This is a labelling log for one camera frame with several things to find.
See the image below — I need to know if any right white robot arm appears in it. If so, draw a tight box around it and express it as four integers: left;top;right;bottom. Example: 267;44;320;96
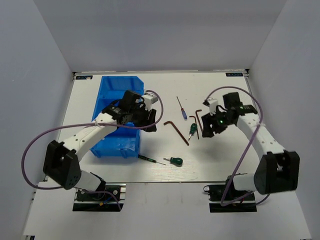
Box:
201;92;300;200

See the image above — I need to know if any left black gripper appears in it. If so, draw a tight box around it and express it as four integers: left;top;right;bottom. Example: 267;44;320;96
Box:
128;103;157;132

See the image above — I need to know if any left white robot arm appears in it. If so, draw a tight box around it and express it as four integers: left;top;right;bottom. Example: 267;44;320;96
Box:
43;90;161;200

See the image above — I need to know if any corner label sticker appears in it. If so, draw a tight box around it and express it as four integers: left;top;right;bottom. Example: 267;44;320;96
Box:
225;72;244;77
75;75;93;80

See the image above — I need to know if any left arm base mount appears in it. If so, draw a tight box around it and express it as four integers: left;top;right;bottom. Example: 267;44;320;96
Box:
72;183;126;212

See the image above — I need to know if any right corner label sticker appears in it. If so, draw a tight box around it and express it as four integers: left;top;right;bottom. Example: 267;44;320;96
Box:
225;72;244;77

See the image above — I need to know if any green stubby screwdriver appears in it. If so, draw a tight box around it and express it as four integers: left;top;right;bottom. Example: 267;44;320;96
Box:
188;123;198;141
163;157;183;167

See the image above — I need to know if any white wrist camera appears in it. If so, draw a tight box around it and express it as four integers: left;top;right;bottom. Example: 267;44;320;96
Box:
203;97;219;115
142;93;159;111

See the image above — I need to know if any medium dark hex key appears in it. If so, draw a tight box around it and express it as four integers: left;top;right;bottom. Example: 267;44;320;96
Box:
195;109;203;133

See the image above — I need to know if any large dark hex key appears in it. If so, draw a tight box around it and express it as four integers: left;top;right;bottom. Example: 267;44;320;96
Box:
163;120;190;146

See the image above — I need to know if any blue handled screwdriver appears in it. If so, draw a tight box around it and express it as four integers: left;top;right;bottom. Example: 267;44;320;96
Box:
176;96;188;121

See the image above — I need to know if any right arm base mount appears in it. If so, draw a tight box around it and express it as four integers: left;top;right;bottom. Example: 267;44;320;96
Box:
203;183;258;214

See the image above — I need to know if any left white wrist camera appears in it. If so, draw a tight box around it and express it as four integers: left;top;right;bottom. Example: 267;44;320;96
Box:
142;93;159;111

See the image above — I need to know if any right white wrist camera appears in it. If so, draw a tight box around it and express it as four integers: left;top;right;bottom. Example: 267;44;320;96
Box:
203;97;219;115

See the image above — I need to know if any black green precision screwdriver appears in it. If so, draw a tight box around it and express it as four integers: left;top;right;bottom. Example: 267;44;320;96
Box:
137;154;166;165

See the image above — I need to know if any left corner label sticker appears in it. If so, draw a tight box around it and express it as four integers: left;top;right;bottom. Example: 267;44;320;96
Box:
75;75;93;80

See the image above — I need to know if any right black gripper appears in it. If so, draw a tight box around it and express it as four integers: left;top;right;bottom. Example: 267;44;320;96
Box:
201;108;234;138

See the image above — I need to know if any blue plastic sorting bin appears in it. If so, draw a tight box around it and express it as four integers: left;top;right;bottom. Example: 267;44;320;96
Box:
91;76;144;158

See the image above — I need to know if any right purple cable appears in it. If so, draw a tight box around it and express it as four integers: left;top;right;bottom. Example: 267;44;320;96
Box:
206;86;269;207

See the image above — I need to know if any purple cable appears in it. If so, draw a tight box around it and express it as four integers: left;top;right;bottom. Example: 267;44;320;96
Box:
206;86;269;207
21;89;165;192

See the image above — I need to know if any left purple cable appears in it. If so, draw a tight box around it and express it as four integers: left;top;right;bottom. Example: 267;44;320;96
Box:
21;89;165;192

